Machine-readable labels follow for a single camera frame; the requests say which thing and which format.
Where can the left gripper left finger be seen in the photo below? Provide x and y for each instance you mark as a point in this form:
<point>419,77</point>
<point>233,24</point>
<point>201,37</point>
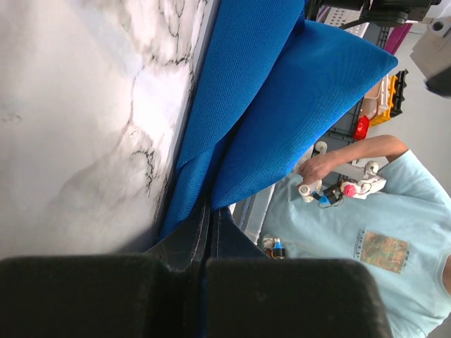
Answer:
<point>150,294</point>

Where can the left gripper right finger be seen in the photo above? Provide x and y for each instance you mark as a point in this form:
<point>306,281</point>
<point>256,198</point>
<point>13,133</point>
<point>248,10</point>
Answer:
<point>248,294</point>

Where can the blue satin napkin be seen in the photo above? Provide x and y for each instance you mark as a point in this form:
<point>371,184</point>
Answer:
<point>272,83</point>

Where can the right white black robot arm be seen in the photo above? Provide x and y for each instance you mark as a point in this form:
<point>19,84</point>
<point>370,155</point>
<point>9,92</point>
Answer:
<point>384,13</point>

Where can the person in light shirt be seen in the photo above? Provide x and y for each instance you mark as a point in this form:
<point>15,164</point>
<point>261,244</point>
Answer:
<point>401,235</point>

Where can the white teleoperation leader device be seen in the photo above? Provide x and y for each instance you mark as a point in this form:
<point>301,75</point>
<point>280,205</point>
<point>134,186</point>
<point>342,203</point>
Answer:
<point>355,182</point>

